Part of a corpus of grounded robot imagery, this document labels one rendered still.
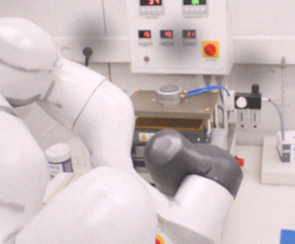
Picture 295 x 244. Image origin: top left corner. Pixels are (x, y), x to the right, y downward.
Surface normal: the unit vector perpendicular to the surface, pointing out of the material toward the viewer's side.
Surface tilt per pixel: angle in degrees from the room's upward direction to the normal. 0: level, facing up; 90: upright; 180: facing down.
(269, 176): 90
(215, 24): 90
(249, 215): 0
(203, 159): 42
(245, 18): 90
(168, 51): 90
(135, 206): 60
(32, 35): 51
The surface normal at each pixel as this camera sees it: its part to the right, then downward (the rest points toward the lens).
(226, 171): 0.39, -0.29
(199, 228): 0.24, -0.51
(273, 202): -0.04, -0.94
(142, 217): 0.81, -0.29
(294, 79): -0.18, 0.32
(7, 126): 0.45, -0.76
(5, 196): 0.78, 0.21
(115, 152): 0.11, -0.11
